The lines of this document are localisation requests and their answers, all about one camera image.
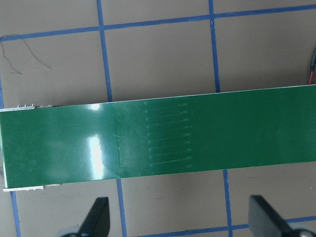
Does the red and black conveyor wire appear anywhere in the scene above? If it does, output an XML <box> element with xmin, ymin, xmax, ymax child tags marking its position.
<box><xmin>308</xmin><ymin>46</ymin><xmax>316</xmax><ymax>85</ymax></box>

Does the green conveyor belt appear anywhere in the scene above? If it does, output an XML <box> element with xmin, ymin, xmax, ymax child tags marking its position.
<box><xmin>0</xmin><ymin>83</ymin><xmax>316</xmax><ymax>193</ymax></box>

